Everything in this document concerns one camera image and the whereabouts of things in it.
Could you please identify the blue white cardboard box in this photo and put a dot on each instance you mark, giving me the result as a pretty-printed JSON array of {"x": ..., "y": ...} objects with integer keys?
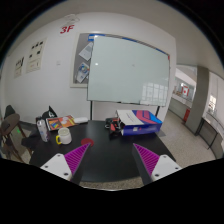
[{"x": 136, "y": 122}]

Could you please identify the brown wooden chair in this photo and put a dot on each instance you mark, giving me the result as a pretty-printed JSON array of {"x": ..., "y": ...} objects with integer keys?
[{"x": 6, "y": 127}]

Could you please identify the black table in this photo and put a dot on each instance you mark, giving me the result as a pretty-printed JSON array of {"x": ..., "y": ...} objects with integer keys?
[{"x": 109, "y": 159}]

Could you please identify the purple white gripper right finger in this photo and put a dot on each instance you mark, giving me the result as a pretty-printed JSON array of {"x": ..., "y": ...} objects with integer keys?
[{"x": 151, "y": 166}]

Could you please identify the white mug yellow handle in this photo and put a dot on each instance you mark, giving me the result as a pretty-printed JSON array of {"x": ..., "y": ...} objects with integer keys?
[{"x": 64, "y": 136}]

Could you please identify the black red tool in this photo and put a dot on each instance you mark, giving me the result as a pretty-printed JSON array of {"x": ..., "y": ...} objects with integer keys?
[{"x": 114, "y": 125}]

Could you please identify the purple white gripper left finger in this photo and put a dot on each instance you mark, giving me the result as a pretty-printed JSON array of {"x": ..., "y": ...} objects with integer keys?
[{"x": 69, "y": 166}]

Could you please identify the white poster large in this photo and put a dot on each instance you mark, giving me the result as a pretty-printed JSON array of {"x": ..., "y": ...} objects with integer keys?
[{"x": 35, "y": 55}]

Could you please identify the black bag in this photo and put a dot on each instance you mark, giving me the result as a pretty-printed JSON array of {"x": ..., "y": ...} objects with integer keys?
[{"x": 50, "y": 113}]

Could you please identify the white poster small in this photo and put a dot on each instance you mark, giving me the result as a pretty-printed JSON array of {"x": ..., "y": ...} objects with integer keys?
[{"x": 18, "y": 67}]

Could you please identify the grey pin notice board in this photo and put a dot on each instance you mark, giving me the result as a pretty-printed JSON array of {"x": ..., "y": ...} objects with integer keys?
[{"x": 81, "y": 60}]

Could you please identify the orange colourful book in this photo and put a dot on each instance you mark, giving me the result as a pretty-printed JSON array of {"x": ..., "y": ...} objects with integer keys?
[{"x": 60, "y": 122}]

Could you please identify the large glass whiteboard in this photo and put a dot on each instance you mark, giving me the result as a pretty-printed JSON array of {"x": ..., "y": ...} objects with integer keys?
[{"x": 128, "y": 72}]

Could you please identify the red round coaster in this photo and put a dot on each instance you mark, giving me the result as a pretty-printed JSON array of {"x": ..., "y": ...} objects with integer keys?
[{"x": 87, "y": 141}]

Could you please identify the white small box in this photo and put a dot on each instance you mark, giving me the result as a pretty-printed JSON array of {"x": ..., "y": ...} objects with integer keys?
[{"x": 80, "y": 120}]

